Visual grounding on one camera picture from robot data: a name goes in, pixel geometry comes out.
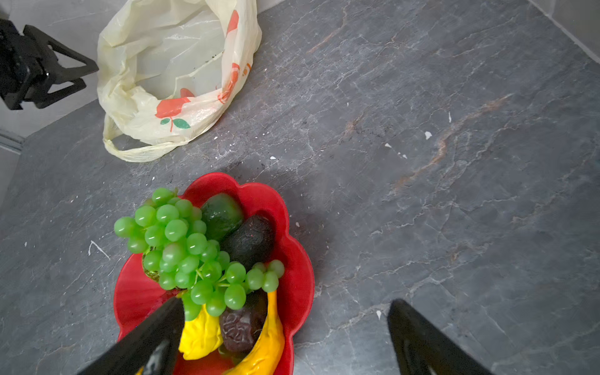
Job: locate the green fake grapes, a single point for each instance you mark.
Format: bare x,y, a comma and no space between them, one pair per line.
170,235

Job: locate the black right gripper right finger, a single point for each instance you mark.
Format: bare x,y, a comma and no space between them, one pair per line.
421,348

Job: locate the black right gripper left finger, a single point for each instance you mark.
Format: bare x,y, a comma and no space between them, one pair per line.
151,348

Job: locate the dark brown fake fruit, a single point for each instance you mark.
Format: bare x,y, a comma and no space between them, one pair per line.
240,329

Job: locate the yellow fake lemon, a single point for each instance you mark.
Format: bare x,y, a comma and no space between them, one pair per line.
200,336

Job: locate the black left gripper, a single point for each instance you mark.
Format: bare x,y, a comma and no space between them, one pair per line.
18,67

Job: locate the green fake lime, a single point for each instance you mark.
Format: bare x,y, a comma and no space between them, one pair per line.
222,216

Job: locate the dark fake avocado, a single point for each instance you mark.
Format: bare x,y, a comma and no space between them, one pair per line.
252,243

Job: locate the cream plastic shopping bag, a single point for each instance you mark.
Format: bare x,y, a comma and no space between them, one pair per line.
168,70

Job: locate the yellow fake banana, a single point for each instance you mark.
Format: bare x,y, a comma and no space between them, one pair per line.
266,353

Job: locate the red flower-shaped plastic bowl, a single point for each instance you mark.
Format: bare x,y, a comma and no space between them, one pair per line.
136,294

